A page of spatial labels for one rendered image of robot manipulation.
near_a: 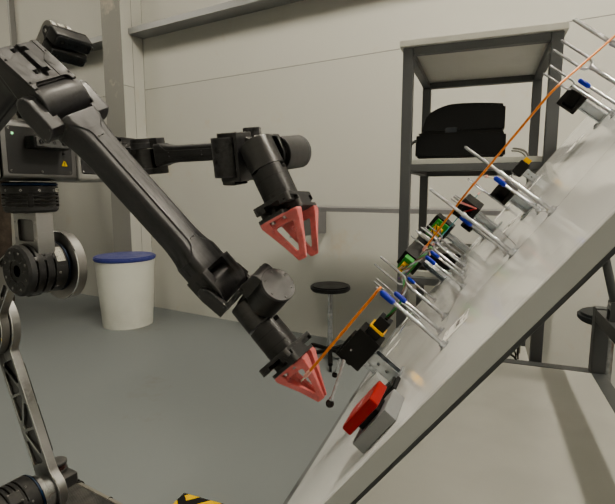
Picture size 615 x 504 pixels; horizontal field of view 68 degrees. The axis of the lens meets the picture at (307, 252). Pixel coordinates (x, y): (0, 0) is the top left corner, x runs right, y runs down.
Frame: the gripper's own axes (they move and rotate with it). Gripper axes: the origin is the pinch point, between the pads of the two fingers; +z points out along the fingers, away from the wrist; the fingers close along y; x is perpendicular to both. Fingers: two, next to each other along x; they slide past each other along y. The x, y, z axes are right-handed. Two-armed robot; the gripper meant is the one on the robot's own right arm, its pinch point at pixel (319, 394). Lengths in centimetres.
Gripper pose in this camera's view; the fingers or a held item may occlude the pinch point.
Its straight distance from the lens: 78.1
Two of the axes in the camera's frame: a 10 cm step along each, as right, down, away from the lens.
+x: -6.8, 6.5, 3.3
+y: 3.5, -1.1, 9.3
